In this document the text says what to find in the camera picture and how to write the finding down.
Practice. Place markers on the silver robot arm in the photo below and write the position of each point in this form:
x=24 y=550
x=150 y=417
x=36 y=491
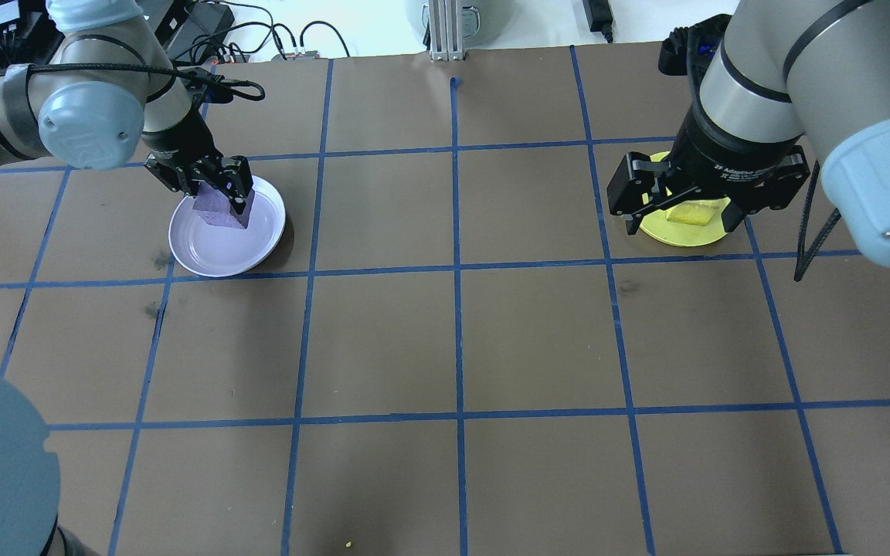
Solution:
x=839 y=69
x=90 y=123

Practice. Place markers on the aluminium profile post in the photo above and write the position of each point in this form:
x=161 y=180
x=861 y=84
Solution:
x=445 y=31

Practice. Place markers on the black box with white label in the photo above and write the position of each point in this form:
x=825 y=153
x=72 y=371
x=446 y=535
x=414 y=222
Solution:
x=5 y=19

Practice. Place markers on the black power adapter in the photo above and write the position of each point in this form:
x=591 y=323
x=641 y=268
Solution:
x=205 y=19
x=598 y=11

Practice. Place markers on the purple foam block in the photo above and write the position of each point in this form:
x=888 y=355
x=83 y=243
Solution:
x=217 y=212

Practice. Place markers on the purple round plate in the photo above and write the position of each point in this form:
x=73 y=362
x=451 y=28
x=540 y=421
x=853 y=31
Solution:
x=221 y=247

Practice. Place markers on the black usb hub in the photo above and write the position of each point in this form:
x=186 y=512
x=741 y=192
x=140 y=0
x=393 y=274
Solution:
x=302 y=54

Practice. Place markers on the yellow round plate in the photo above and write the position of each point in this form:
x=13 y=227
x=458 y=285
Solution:
x=677 y=234

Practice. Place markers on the yellow foam block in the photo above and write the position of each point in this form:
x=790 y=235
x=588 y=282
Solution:
x=696 y=212

